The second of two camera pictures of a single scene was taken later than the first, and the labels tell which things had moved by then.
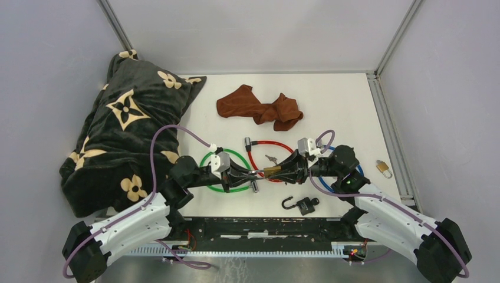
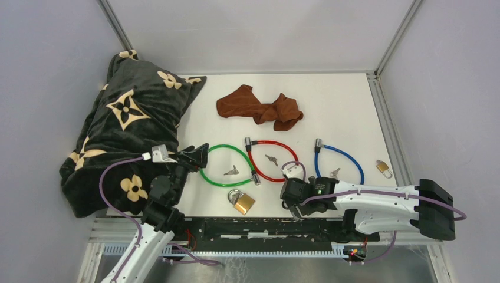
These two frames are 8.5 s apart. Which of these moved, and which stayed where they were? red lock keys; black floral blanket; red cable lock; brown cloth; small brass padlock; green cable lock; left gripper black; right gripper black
Moved: left gripper black; green cable lock; right gripper black
Stayed: brown cloth; red cable lock; small brass padlock; black floral blanket; red lock keys
